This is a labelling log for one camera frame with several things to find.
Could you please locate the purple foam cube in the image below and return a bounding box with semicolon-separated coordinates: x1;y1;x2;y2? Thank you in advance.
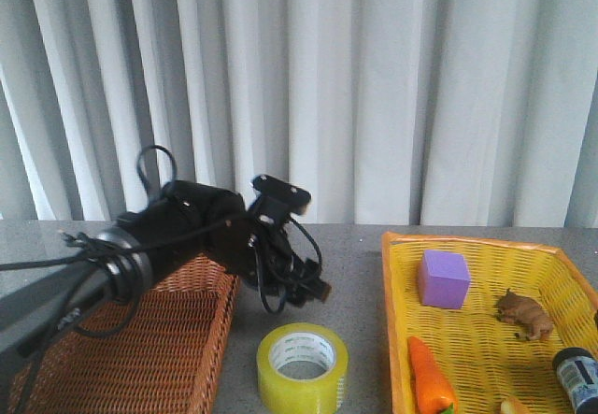
418;250;471;309

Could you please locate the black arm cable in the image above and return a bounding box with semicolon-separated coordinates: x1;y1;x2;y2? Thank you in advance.
0;144;323;414

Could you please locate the white pleated curtain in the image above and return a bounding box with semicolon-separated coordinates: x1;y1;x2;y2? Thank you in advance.
1;0;597;227

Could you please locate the brown wicker basket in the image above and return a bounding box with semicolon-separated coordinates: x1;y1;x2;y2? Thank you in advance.
26;256;238;413

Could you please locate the yellow tape roll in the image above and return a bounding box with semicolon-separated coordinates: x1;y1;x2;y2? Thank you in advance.
256;322;349;413

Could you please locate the yellow plastic basket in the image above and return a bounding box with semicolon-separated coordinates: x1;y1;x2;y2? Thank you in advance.
381;232;597;413

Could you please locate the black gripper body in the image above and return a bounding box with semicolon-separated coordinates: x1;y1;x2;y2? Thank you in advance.
161;179;300;293

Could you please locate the toy croissant bread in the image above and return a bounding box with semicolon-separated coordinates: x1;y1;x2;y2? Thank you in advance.
500;396;531;414

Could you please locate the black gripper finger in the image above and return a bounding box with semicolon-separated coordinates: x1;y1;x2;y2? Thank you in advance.
285;257;332;307

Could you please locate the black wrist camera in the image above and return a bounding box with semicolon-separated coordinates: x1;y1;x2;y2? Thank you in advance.
249;174;311;228

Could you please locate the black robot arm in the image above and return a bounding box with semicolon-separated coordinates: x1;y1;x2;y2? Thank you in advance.
1;175;330;377

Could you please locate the small labelled bottle dark cap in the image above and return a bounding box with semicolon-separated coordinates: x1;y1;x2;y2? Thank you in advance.
552;347;597;414

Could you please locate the orange toy carrot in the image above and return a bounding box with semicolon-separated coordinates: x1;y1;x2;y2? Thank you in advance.
407;335;459;414

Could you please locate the brown toy animal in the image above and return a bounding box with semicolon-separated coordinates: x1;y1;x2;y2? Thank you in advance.
495;289;554;341

